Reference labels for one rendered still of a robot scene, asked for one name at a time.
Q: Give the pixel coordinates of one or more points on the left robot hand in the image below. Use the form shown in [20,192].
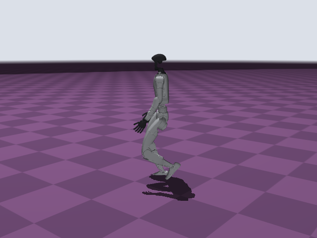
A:
[141,124]

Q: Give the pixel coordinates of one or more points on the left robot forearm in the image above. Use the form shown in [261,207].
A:
[153,109]

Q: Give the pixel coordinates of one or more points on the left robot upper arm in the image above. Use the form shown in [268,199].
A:
[159,87]

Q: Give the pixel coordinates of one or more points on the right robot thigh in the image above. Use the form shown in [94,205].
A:
[153,145]

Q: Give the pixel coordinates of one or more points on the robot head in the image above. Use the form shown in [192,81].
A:
[158,59]

